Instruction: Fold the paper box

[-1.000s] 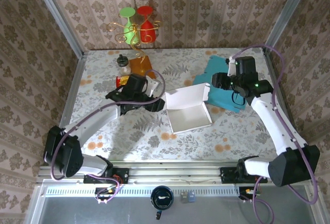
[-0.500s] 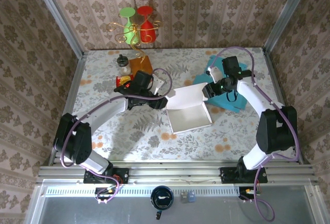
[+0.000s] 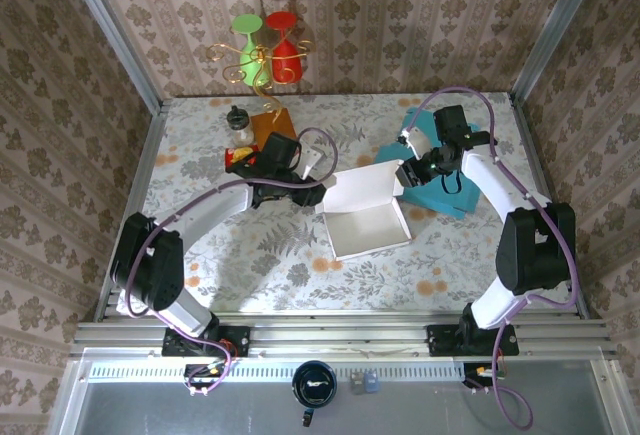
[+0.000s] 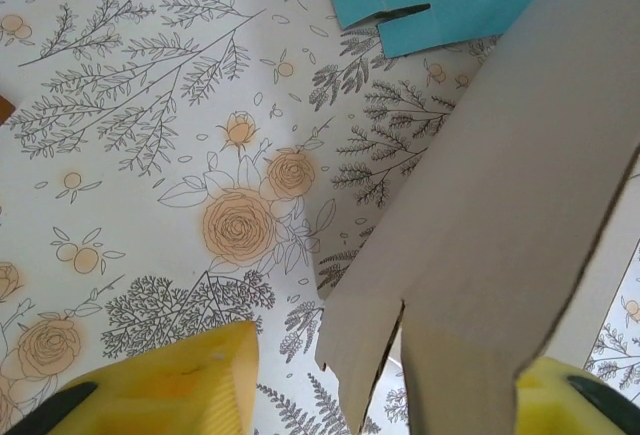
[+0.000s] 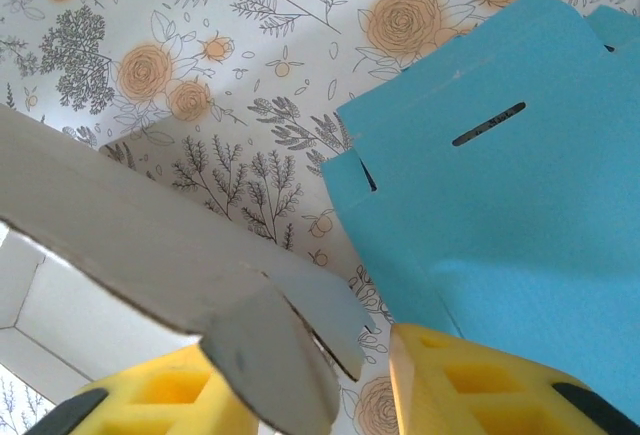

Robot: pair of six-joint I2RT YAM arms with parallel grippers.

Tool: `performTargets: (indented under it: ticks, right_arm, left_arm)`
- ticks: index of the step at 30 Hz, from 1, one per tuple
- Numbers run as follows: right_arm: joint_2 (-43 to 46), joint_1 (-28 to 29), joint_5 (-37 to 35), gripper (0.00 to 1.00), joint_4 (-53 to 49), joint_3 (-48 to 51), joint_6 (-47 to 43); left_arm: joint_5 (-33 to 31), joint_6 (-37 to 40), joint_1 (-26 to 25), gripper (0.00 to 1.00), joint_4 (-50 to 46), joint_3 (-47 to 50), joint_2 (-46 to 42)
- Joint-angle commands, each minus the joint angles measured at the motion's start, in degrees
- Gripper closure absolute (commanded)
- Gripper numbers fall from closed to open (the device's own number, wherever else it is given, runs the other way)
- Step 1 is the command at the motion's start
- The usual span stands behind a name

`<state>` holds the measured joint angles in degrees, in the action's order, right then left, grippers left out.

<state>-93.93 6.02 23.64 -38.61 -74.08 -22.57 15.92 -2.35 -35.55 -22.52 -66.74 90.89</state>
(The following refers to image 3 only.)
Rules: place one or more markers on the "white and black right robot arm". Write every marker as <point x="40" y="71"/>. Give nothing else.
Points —
<point x="487" y="185"/>

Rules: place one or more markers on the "aluminium frame post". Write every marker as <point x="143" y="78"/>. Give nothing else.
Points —
<point x="555" y="30"/>
<point x="114" y="30"/>

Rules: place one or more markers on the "aluminium table end rail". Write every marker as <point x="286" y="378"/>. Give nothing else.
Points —
<point x="340" y="335"/>

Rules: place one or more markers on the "aluminium table side rail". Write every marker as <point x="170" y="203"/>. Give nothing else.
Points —
<point x="148" y="150"/>
<point x="534" y="155"/>

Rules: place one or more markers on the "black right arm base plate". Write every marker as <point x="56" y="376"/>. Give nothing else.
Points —
<point x="440" y="340"/>

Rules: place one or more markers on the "teal paper box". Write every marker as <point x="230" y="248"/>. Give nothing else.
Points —
<point x="425" y="200"/>

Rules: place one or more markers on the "black round mug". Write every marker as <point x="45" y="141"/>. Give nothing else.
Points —
<point x="315" y="372"/>

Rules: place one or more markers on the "white paper box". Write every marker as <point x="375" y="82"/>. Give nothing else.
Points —
<point x="365" y="230"/>

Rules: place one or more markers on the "red plastic wine glass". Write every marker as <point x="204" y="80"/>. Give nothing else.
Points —
<point x="285" y="60"/>

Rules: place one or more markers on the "green plastic wine glass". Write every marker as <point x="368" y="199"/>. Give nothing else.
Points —
<point x="248" y="60"/>

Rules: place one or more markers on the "black power connector block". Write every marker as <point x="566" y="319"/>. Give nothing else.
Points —
<point x="472" y="370"/>
<point x="192" y="370"/>

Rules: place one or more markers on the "small grey clip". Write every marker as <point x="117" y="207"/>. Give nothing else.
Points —
<point x="357" y="384"/>

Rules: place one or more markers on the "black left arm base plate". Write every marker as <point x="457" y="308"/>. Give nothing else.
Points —
<point x="240" y="340"/>

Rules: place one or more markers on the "grey metal lower shelf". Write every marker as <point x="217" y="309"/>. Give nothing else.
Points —
<point x="150" y="410"/>

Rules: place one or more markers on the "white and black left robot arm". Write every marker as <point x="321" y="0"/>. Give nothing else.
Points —
<point x="215" y="210"/>

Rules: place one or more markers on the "floral patterned table cover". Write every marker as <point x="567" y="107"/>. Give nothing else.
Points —
<point x="350" y="280"/>

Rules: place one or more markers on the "small glass jar, black lid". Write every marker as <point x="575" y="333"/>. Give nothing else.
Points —
<point x="239" y="127"/>

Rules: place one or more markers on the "red snack packet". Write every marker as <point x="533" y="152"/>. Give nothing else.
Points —
<point x="237" y="155"/>

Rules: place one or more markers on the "small blue clip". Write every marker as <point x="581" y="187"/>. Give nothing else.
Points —
<point x="372" y="383"/>

